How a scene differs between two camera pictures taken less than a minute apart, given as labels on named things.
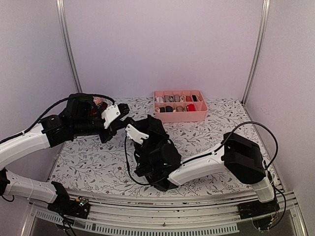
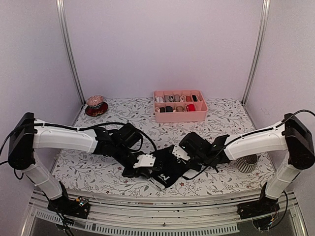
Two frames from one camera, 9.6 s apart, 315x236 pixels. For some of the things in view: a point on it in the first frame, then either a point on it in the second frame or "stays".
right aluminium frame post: (255, 62) stays
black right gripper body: (162, 138) → (200, 162)
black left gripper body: (82, 127) → (122, 155)
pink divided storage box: (179, 105) stays
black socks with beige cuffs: (194, 98) stays
